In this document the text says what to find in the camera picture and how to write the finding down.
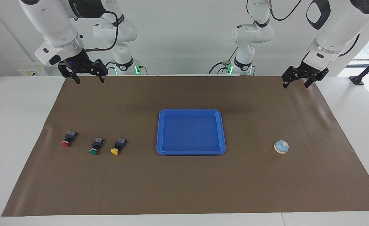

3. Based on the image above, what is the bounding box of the red push button switch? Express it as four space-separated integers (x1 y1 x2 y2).
60 130 78 148

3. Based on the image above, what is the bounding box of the green push button switch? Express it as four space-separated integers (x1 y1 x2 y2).
89 137 105 155

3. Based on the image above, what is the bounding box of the yellow push button switch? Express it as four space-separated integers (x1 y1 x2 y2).
110 137 127 155

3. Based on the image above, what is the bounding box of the light blue desk bell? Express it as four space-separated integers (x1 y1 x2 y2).
274 140 289 154

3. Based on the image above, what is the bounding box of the blue plastic tray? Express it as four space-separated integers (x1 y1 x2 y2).
156 109 226 155

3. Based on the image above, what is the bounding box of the black angled pole stand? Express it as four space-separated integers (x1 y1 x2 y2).
349 50 369 86

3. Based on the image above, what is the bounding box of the brown table mat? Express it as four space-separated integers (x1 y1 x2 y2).
1 75 369 217

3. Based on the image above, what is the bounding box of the white wall socket box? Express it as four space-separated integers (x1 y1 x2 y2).
17 61 48 77

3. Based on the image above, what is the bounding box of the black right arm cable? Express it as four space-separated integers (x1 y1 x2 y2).
83 11 119 52

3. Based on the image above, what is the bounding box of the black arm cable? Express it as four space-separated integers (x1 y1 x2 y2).
83 11 119 52
268 0 361 57

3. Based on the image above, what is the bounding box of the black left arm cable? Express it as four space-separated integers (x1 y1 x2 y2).
268 0 361 57

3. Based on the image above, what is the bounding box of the black left base cable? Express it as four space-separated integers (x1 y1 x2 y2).
208 47 239 75

